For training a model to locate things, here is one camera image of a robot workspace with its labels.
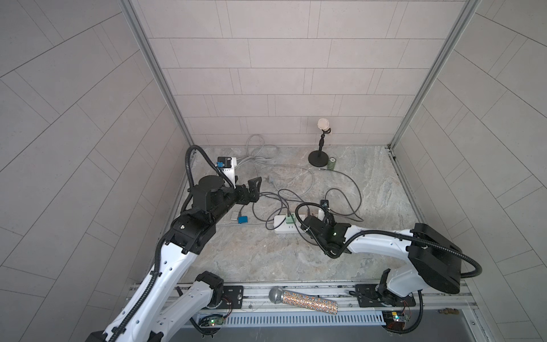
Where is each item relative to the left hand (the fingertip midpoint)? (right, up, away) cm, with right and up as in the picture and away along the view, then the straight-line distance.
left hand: (253, 176), depth 67 cm
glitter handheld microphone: (+8, -39, +1) cm, 40 cm away
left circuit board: (-13, -45, -2) cm, 47 cm away
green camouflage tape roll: (+33, +4, +37) cm, 50 cm away
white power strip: (+9, -21, +18) cm, 29 cm away
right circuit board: (+46, -47, +1) cm, 65 cm away
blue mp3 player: (-8, -20, +23) cm, 32 cm away
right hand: (+23, -23, +21) cm, 38 cm away
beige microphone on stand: (+28, +7, +41) cm, 50 cm away
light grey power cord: (-6, +10, +48) cm, 50 cm away
